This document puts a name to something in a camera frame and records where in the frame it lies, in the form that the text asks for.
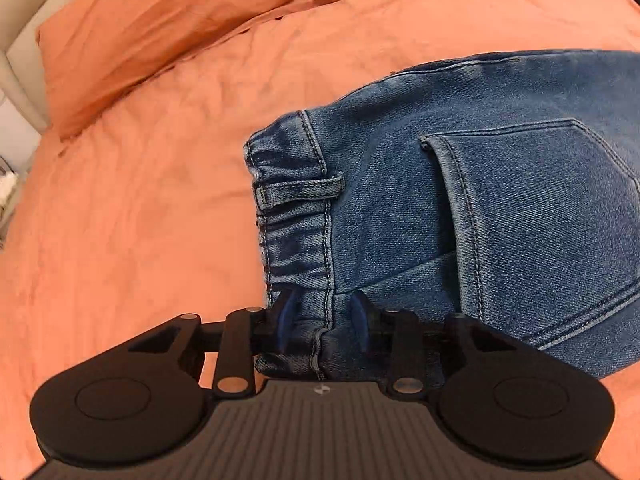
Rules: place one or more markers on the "white cloth on nightstand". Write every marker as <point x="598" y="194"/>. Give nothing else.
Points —
<point x="10" y="188"/>

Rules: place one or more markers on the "beige upholstered headboard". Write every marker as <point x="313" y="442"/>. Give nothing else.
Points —
<point x="22" y="74"/>

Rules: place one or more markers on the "left orange pillow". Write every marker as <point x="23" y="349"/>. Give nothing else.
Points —
<point x="94" y="51"/>

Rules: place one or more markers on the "orange bed sheet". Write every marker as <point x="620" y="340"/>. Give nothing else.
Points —
<point x="150" y="211"/>

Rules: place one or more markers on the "blue denim jeans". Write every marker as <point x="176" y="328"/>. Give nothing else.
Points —
<point x="503" y="186"/>

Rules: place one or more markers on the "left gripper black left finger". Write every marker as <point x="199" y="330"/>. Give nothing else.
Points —
<point x="247" y="333"/>

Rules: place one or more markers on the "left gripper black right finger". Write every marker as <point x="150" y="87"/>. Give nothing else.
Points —
<point x="395" y="340"/>

